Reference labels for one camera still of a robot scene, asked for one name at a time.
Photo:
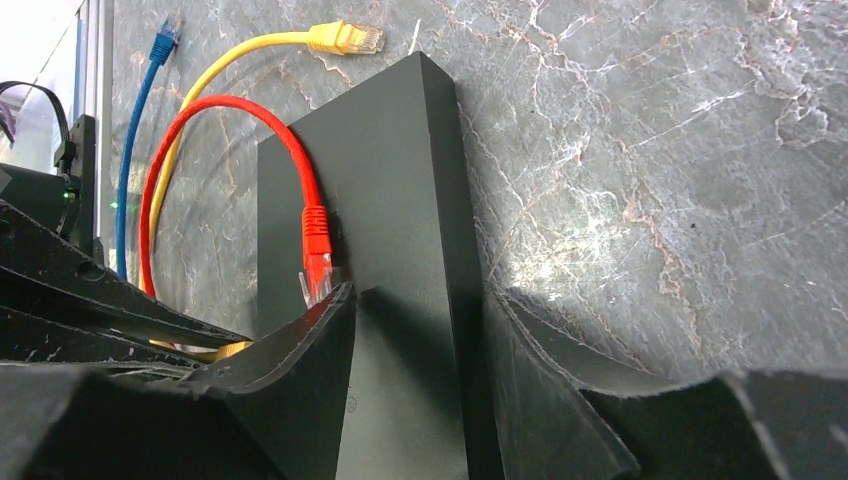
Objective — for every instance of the black network switch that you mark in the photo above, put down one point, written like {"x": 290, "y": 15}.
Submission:
{"x": 392, "y": 382}

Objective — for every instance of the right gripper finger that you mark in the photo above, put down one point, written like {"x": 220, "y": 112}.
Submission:
{"x": 566, "y": 411}
{"x": 218, "y": 417}

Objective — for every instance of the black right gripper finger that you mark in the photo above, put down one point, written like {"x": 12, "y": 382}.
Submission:
{"x": 28, "y": 338}
{"x": 45, "y": 276}

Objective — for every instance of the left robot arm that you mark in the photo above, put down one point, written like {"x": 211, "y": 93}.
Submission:
{"x": 64, "y": 201}

